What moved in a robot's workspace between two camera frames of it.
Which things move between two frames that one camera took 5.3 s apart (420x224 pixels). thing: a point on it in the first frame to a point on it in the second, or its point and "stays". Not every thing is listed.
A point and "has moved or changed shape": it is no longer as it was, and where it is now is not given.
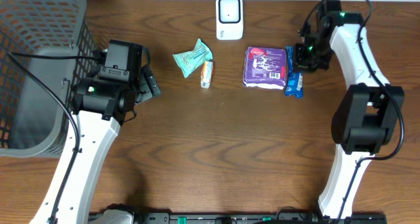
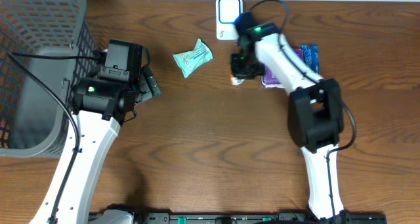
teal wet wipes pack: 189,61 stays
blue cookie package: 294,83 has moved or changed shape
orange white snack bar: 206,74 to 235,81
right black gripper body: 308,61 to 243,66
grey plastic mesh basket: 33,122 stays
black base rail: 160,218 stays
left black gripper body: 149,83 stays
